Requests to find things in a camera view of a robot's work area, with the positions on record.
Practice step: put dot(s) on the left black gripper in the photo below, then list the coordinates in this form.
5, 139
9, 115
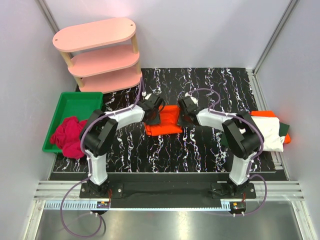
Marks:
154, 116

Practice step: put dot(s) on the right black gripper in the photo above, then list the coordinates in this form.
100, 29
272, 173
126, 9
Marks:
185, 116

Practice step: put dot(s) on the orange t-shirt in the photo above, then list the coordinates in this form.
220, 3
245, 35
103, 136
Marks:
168, 122
265, 113

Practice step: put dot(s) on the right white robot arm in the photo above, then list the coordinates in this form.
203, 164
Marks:
243, 137

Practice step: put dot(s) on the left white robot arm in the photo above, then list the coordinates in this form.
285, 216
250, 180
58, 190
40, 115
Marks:
97, 136

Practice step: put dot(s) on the black marble pattern mat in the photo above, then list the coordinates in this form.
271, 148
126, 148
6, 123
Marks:
196, 149

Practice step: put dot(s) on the pink three-tier shelf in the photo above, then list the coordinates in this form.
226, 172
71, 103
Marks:
102, 56

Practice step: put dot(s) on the green plastic bin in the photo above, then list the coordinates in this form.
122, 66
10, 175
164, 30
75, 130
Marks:
71, 104

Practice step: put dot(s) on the folded orange t-shirt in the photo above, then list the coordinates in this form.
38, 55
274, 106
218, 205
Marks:
265, 113

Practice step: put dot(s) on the folded white t-shirt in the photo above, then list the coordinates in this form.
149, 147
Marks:
269, 128

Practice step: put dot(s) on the crumpled red t-shirt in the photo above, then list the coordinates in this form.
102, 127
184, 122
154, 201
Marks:
67, 137

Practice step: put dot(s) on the folded dark green t-shirt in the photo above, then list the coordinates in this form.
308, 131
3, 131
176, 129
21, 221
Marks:
283, 133

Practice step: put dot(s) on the right orange connector box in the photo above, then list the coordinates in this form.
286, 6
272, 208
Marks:
238, 207

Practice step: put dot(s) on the orange connector box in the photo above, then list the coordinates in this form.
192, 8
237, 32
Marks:
104, 204
238, 207

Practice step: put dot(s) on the left orange connector box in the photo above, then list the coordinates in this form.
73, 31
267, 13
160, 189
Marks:
104, 204

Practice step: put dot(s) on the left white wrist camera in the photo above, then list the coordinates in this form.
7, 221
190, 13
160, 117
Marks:
146, 96

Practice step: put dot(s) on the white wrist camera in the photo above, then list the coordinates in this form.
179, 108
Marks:
194, 100
146, 96

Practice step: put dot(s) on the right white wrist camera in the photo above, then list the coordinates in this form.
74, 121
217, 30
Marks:
194, 100

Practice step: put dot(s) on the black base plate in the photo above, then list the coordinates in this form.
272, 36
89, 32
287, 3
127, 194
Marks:
125, 185

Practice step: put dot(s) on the aluminium frame rail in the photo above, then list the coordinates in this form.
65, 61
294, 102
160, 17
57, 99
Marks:
66, 195

